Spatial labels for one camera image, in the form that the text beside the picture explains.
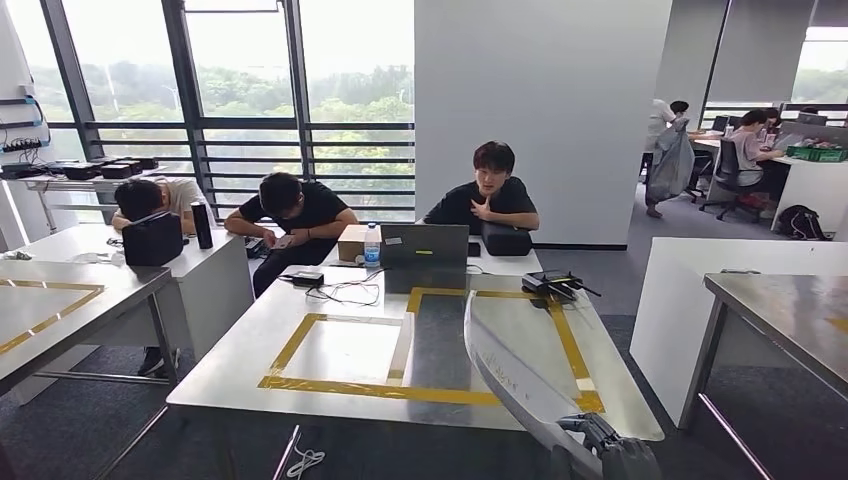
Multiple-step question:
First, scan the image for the black router with antennas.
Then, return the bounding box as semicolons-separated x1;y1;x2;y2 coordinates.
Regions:
521;269;603;303

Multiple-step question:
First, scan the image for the black power adapter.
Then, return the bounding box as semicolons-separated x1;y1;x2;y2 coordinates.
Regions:
278;270;326;289

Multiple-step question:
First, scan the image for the black hard case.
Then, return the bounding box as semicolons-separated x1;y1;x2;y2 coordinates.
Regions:
479;221;534;258

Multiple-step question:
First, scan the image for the black bag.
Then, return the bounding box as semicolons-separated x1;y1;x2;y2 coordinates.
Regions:
121;210;185;268

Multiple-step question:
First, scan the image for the narrow steel side table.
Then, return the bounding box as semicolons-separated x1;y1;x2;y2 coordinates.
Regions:
0;165;167;234

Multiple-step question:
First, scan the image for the black office chair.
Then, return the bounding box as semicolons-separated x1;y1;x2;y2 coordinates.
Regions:
698;137;763;223
682;148;713;203

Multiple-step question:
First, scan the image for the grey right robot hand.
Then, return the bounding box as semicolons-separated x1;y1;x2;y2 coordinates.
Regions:
549;411;664;480

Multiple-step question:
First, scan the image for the thin black cable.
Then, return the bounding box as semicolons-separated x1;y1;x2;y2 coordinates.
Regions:
304;268;387;308

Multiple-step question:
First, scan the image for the white floor cable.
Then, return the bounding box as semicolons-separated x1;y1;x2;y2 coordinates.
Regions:
286;433;327;480

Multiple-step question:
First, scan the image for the grey plastic bag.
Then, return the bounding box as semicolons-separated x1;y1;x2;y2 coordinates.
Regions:
647;119;697;203

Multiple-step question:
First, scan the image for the stainless steel workbench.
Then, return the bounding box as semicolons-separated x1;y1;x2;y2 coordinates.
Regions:
165;264;666;480

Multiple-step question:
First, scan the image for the stainless steel table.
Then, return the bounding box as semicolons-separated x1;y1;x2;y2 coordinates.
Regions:
678;272;848;480
0;259;180;399

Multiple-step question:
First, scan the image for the small yellow tape frame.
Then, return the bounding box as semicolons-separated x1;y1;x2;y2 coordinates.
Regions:
256;312;417;399

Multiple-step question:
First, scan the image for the dark window railing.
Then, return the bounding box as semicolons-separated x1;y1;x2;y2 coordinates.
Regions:
46;121;417;223

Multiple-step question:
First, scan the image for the clear water bottle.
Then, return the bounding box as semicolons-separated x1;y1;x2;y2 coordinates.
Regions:
362;222;383;270

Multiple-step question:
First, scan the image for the double yellow tape frame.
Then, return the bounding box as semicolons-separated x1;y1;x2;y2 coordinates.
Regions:
0;278;106;356

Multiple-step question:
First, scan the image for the large yellow tape frame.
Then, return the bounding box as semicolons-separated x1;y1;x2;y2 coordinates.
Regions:
387;286;607;415

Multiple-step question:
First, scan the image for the brown cardboard box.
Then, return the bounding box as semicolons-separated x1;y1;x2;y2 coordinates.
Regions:
336;223;372;264

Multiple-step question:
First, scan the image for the green plastic crate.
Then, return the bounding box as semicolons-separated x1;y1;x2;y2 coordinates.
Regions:
786;144;848;164

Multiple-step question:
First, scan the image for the white part with orange writing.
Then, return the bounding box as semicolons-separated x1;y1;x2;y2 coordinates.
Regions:
462;290;604;480

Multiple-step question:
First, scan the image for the grey laptop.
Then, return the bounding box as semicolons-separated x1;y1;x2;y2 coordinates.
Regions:
379;223;472;271

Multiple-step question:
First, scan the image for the black backpack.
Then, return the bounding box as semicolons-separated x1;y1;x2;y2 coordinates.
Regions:
776;205;828;242

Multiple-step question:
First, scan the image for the black thermos flask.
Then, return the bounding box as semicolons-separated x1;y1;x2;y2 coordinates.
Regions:
190;201;215;251

